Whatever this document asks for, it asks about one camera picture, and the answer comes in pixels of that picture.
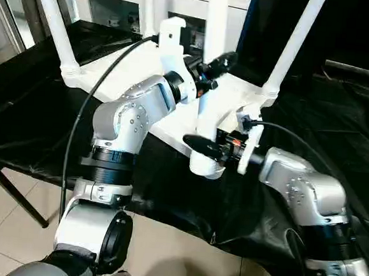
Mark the white plastic table top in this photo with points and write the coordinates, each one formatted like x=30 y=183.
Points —
x=229 y=93

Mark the white plastic table leg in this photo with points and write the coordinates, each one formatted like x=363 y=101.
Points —
x=148 y=7
x=215 y=25
x=57 y=32
x=294 y=47

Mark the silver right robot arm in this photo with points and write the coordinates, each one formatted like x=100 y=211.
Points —
x=302 y=185

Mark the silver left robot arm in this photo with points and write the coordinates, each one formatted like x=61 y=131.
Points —
x=132 y=114

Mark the white glass-door cabinet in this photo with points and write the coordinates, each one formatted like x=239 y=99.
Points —
x=182 y=6

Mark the black piano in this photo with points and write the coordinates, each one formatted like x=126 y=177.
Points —
x=356 y=30

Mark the black work mat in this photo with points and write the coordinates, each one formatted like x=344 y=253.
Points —
x=29 y=125

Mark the grey curtain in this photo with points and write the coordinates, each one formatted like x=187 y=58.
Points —
x=22 y=0

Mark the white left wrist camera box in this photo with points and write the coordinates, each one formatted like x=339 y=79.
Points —
x=170 y=50

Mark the black folding table frame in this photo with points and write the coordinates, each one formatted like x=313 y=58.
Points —
x=23 y=200

